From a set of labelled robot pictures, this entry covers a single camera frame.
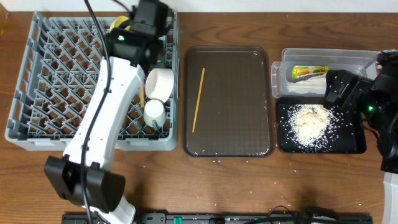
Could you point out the yellow plate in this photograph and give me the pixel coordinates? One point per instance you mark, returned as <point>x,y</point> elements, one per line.
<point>118,21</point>

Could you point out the white pink bowl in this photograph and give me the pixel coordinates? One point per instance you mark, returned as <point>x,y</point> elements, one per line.
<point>159,84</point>

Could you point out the white green cup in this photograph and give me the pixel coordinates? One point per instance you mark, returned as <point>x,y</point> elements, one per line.
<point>154,111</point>

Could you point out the wooden chopstick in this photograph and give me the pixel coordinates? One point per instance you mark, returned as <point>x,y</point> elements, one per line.
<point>142,95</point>
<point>198,99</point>

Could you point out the yellow green snack wrapper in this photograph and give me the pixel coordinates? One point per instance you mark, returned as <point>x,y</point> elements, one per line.
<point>299,72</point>

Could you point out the white napkin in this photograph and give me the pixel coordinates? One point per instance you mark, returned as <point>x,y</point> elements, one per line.
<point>315,85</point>

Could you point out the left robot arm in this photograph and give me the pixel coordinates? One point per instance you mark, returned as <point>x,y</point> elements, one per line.
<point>83,174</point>

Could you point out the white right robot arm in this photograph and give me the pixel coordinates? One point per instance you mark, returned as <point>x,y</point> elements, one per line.
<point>375,101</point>

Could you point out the grey dishwasher rack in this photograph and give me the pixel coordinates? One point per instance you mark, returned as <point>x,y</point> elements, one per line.
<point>57,79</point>

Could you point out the dark brown serving tray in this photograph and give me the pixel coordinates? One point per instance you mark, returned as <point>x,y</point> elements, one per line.
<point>235,115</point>

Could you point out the clear plastic bin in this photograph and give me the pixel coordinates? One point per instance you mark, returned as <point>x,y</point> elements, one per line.
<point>360,62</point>

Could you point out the black tray bin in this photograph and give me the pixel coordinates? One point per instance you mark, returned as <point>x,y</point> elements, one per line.
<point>343,136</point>

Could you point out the pile of rice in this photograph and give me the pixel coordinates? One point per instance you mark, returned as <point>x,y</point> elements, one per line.
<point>309,123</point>

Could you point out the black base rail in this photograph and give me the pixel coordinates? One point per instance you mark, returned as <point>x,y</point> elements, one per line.
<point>277,215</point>

